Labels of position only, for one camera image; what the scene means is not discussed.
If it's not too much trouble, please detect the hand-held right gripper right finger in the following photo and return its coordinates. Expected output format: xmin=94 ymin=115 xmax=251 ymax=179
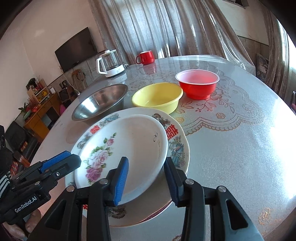
xmin=164 ymin=157 xmax=265 ymax=241

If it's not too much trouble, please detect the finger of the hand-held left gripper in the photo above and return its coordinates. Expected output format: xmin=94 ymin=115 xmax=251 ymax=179
xmin=10 ymin=151 xmax=82 ymax=193

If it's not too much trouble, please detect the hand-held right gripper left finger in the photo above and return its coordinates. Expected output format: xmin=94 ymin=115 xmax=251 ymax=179
xmin=41 ymin=156 xmax=129 ymax=241

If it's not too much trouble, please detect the large purple floral rim plate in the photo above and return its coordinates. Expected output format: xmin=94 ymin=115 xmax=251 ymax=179
xmin=136 ymin=199 xmax=174 ymax=225

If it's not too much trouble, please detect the white plate blue red print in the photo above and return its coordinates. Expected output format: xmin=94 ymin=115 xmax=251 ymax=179
xmin=65 ymin=107 xmax=190 ymax=227

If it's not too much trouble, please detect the white rose print plate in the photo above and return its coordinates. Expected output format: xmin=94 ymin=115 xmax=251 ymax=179
xmin=74 ymin=114 xmax=169 ymax=205

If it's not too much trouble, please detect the stainless steel bowl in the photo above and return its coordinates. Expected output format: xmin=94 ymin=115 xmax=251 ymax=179
xmin=71 ymin=84 xmax=128 ymax=121

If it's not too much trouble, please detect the yellow plastic bowl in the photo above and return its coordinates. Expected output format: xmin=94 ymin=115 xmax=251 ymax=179
xmin=132 ymin=82 xmax=184 ymax=115

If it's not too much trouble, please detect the red plastic bowl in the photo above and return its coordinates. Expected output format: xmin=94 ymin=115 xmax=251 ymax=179
xmin=175 ymin=69 xmax=220 ymax=100

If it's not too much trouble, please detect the person's left hand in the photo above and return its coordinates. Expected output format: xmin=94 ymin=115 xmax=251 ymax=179
xmin=0 ymin=125 xmax=14 ymax=205

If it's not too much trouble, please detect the black sofa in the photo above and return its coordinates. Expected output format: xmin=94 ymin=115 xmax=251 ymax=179
xmin=5 ymin=122 xmax=38 ymax=166

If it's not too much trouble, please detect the yellow wooden cabinet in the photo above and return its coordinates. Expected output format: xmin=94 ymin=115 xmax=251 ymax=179
xmin=23 ymin=93 xmax=62 ymax=142

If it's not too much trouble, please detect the black speaker box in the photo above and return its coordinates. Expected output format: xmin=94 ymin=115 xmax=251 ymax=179
xmin=58 ymin=87 xmax=72 ymax=102

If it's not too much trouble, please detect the wooden shelf with ornaments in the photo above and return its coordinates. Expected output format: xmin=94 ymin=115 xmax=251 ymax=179
xmin=26 ymin=78 xmax=50 ymax=103

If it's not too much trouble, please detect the brown wooden chair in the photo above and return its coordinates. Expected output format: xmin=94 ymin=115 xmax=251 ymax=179
xmin=71 ymin=69 xmax=87 ymax=93

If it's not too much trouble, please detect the white glass electric kettle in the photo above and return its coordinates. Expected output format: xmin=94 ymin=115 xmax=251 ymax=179
xmin=96 ymin=49 xmax=126 ymax=78

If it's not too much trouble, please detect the black flat television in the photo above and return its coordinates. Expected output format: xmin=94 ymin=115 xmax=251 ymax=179
xmin=55 ymin=27 xmax=98 ymax=73

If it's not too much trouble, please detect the red mug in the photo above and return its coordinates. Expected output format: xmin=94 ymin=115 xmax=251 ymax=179
xmin=135 ymin=50 xmax=155 ymax=65

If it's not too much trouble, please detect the patterned cushion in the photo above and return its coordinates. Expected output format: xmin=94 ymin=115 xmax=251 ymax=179
xmin=255 ymin=53 xmax=270 ymax=81

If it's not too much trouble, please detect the wide grey sheer curtain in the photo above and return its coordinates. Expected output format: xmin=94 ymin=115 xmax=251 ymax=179
xmin=89 ymin=0 xmax=256 ymax=75

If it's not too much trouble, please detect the narrow grey sheer curtain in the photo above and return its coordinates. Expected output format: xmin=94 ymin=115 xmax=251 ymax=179
xmin=264 ymin=9 xmax=292 ymax=98

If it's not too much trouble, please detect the grey wall electrical panel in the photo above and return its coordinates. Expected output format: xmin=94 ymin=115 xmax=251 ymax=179
xmin=222 ymin=0 xmax=249 ymax=9

